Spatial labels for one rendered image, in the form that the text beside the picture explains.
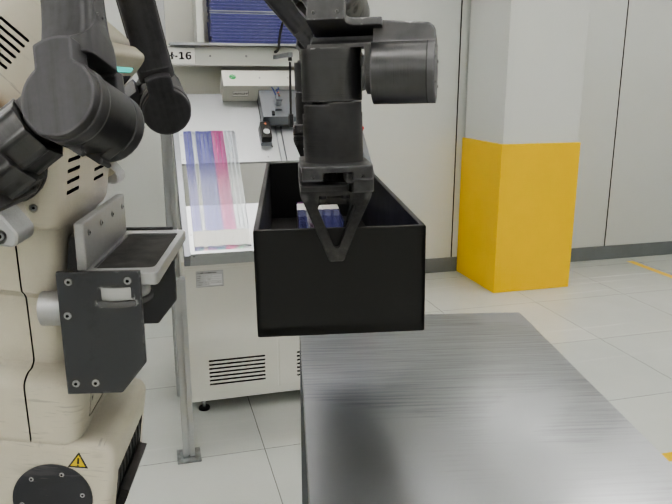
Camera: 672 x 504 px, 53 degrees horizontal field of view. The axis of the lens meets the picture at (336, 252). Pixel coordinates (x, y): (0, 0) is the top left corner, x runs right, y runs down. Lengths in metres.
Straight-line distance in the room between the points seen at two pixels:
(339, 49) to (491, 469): 0.53
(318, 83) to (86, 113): 0.22
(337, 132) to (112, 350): 0.43
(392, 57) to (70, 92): 0.30
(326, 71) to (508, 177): 3.53
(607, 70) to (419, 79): 4.49
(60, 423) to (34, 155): 0.39
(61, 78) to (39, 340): 0.41
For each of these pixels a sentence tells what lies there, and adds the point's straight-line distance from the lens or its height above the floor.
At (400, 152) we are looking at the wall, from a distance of 4.40.
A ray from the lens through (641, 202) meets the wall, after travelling 5.39.
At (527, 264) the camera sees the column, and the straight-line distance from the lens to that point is 4.32.
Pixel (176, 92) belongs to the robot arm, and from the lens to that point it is 1.13.
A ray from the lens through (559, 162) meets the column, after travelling 4.30.
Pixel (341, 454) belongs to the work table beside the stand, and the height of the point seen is 0.80.
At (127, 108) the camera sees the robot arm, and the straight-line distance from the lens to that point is 0.74.
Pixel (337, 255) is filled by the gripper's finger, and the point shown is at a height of 1.09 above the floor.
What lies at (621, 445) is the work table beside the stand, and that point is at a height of 0.80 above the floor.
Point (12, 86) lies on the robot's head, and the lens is 0.89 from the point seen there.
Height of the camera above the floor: 1.26
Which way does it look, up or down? 14 degrees down
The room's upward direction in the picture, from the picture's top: straight up
